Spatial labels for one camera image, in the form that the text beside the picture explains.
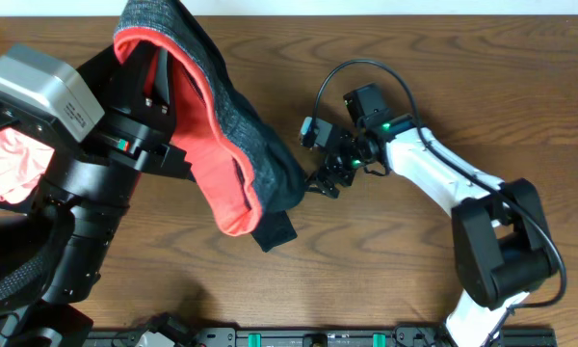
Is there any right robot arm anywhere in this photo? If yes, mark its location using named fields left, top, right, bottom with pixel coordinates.
left=301, top=84, right=561, bottom=346

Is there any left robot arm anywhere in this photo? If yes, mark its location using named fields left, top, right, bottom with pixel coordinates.
left=0, top=42, right=191, bottom=346

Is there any black leggings red waistband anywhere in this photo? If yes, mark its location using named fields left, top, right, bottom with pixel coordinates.
left=114, top=1, right=305, bottom=252

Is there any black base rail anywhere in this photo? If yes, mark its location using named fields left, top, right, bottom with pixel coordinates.
left=84, top=312, right=558, bottom=347

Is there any pink crumpled garment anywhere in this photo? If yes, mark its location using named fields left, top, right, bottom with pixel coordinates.
left=0, top=128, right=54, bottom=204

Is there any right black cable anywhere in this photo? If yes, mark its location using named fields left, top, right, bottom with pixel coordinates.
left=310, top=58, right=568, bottom=347

